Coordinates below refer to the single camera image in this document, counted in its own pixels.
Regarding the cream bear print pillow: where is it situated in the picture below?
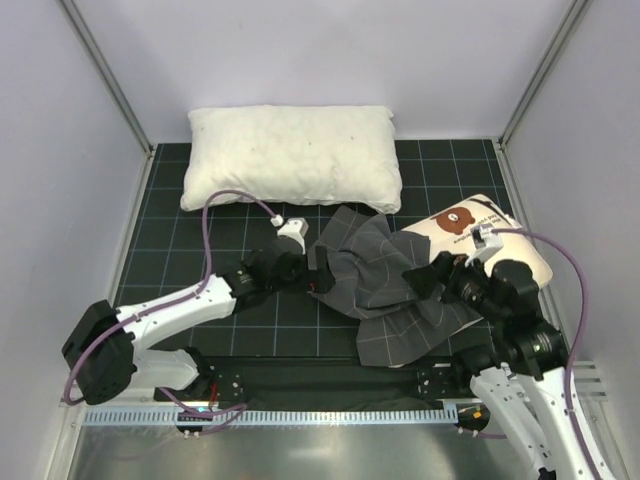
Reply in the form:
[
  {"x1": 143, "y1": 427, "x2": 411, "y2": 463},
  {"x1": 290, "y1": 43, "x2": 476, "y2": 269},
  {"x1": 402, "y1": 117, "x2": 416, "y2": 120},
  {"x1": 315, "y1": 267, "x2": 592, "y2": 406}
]
[{"x1": 399, "y1": 192, "x2": 554, "y2": 331}]

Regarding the grey checked pillowcase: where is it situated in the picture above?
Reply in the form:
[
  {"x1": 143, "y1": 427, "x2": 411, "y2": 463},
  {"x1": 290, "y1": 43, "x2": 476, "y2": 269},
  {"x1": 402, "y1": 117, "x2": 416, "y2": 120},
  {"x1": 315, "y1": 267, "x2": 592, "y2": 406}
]
[{"x1": 313, "y1": 206, "x2": 482, "y2": 368}]

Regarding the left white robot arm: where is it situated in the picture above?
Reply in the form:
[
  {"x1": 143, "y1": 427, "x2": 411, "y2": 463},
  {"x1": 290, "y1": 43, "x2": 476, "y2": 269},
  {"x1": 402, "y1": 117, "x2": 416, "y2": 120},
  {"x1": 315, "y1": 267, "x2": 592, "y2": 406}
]
[{"x1": 62, "y1": 237, "x2": 335, "y2": 405}]

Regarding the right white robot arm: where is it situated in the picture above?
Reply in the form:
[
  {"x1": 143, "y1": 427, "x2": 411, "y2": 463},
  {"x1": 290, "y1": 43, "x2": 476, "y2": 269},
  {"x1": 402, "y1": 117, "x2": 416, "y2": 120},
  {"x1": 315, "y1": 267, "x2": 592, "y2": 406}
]
[{"x1": 402, "y1": 252, "x2": 614, "y2": 479}]

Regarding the white plain pillow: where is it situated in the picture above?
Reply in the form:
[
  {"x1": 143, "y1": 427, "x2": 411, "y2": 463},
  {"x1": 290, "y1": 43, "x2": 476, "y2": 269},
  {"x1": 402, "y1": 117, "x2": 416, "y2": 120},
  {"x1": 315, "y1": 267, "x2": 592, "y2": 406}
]
[{"x1": 180, "y1": 105, "x2": 402, "y2": 214}]

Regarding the black grid cutting mat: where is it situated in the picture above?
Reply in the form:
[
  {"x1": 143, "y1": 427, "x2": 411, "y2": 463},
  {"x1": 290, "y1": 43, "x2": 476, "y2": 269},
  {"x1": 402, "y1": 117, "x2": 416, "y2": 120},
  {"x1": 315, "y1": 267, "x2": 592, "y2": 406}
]
[{"x1": 113, "y1": 139, "x2": 524, "y2": 358}]

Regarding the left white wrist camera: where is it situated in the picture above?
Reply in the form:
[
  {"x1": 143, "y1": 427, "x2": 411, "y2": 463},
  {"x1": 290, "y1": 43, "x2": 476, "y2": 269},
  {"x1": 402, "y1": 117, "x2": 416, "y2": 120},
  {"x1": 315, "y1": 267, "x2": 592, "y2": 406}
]
[{"x1": 270, "y1": 215, "x2": 309, "y2": 253}]

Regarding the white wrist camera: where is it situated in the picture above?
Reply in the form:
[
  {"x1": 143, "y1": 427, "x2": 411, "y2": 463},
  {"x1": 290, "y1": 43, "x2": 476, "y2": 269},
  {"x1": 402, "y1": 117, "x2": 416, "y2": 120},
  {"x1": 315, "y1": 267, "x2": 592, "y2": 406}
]
[
  {"x1": 465, "y1": 224, "x2": 504, "y2": 267},
  {"x1": 270, "y1": 215, "x2": 309, "y2": 253}
]

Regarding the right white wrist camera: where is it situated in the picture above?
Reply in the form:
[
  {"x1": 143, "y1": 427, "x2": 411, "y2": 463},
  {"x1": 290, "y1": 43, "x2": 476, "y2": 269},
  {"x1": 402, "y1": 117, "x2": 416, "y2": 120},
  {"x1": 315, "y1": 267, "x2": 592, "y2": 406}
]
[{"x1": 465, "y1": 224, "x2": 504, "y2": 267}]

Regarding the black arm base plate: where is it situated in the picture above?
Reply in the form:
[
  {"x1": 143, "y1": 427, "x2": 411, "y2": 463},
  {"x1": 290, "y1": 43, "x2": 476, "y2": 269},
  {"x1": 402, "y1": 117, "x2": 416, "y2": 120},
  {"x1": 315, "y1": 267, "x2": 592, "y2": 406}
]
[{"x1": 176, "y1": 357, "x2": 474, "y2": 412}]

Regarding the slotted grey cable duct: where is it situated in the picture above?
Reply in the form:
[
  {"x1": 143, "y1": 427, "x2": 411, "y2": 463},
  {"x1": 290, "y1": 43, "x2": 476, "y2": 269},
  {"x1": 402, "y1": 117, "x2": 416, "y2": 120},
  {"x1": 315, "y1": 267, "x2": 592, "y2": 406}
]
[{"x1": 83, "y1": 404, "x2": 458, "y2": 428}]

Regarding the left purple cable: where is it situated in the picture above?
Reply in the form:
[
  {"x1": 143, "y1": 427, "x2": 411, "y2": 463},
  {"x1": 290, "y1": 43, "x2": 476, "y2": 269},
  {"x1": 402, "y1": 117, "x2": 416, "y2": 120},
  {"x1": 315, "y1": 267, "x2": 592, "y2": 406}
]
[{"x1": 62, "y1": 191, "x2": 281, "y2": 405}]

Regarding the right aluminium frame post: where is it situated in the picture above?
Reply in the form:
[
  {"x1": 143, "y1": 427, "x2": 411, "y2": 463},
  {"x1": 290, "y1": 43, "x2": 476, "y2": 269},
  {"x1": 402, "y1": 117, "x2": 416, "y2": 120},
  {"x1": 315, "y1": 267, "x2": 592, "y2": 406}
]
[{"x1": 498, "y1": 0, "x2": 593, "y2": 150}]

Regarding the aluminium frame post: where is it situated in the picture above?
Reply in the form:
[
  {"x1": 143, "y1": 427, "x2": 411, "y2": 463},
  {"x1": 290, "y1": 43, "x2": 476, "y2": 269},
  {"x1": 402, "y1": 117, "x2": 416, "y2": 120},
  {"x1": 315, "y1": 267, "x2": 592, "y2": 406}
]
[
  {"x1": 57, "y1": 0, "x2": 153, "y2": 157},
  {"x1": 498, "y1": 0, "x2": 593, "y2": 150}
]

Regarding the left aluminium frame post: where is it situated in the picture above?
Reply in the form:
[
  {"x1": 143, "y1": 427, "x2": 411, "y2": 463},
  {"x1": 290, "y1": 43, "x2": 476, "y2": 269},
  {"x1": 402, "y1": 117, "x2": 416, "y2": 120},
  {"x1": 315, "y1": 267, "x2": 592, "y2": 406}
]
[{"x1": 57, "y1": 0, "x2": 153, "y2": 157}]

